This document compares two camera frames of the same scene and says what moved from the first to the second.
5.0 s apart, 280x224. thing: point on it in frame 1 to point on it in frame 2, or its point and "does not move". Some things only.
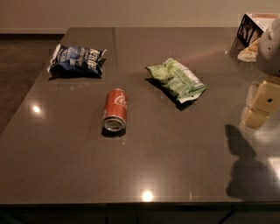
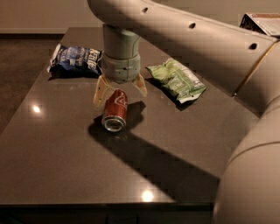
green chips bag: x=178 y=79 does not move
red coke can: x=115 y=115 does not move
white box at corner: x=253 y=26 does not move
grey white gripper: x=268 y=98 to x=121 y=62
